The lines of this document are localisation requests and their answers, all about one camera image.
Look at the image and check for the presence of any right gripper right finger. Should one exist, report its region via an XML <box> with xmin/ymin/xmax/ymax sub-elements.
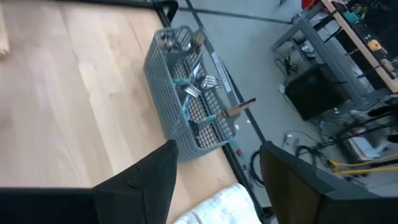
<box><xmin>259</xmin><ymin>141</ymin><xmax>382</xmax><ymax>224</ymax></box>

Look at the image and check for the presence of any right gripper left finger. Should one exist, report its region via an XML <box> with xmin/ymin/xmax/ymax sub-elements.
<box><xmin>92</xmin><ymin>139</ymin><xmax>180</xmax><ymax>224</ymax></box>

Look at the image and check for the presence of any grey plastic silverware basket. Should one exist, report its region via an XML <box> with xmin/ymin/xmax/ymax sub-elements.
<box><xmin>142</xmin><ymin>25</ymin><xmax>249</xmax><ymax>162</ymax></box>

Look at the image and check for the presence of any grey power strip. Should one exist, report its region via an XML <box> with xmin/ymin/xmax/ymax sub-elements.
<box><xmin>229</xmin><ymin>138</ymin><xmax>249</xmax><ymax>170</ymax></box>

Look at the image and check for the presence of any white folded towel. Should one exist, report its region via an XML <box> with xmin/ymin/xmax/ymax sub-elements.
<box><xmin>173</xmin><ymin>182</ymin><xmax>262</xmax><ymax>224</ymax></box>

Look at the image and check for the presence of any black equipment box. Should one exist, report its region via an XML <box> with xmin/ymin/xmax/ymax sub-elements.
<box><xmin>284</xmin><ymin>63</ymin><xmax>349</xmax><ymax>121</ymax></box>

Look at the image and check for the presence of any grey workbench with equipment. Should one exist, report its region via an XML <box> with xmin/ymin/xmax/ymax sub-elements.
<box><xmin>270</xmin><ymin>14</ymin><xmax>374</xmax><ymax>108</ymax></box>

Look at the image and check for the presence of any wooden workbench top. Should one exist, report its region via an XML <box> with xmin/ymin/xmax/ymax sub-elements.
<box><xmin>320</xmin><ymin>0</ymin><xmax>398</xmax><ymax>94</ymax></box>

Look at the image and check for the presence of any black cable coil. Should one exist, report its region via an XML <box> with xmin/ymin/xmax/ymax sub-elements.
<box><xmin>248</xmin><ymin>148</ymin><xmax>269</xmax><ymax>188</ymax></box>

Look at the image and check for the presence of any yellow cable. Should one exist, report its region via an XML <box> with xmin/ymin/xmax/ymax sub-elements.
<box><xmin>328</xmin><ymin>154</ymin><xmax>398</xmax><ymax>169</ymax></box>
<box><xmin>334</xmin><ymin>164</ymin><xmax>398</xmax><ymax>177</ymax></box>

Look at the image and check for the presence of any wooden handled utensil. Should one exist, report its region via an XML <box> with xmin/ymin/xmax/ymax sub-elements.
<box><xmin>225</xmin><ymin>97</ymin><xmax>257</xmax><ymax>118</ymax></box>

